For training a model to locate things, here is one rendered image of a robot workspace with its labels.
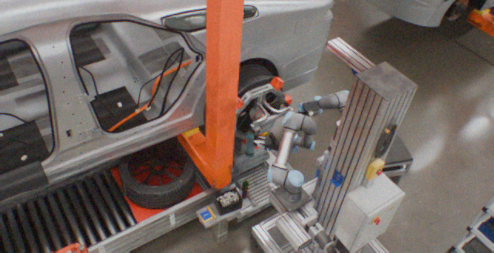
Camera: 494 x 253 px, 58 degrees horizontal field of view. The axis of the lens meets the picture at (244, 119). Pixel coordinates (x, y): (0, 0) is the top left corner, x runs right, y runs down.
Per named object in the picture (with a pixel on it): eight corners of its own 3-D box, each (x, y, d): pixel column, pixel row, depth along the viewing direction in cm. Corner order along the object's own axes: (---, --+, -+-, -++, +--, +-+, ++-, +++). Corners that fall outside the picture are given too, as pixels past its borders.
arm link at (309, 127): (321, 117, 320) (316, 141, 365) (306, 113, 322) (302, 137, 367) (316, 131, 316) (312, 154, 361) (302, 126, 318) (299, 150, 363)
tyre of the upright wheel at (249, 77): (265, 108, 444) (273, 54, 398) (279, 123, 431) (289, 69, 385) (207, 131, 416) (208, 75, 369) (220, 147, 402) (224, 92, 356)
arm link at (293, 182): (299, 195, 323) (302, 184, 314) (282, 190, 326) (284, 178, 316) (303, 183, 332) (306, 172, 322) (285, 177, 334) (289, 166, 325)
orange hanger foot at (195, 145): (192, 132, 414) (192, 105, 390) (221, 170, 385) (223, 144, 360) (176, 138, 407) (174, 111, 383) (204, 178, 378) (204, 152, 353)
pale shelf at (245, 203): (240, 191, 383) (240, 189, 381) (251, 206, 373) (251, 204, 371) (195, 214, 365) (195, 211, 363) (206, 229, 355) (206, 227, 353)
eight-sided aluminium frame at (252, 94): (276, 121, 423) (283, 77, 385) (280, 126, 420) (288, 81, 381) (227, 143, 400) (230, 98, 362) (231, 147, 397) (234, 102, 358)
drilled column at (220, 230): (221, 231, 403) (222, 204, 373) (227, 239, 397) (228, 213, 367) (211, 235, 398) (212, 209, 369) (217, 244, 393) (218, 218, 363)
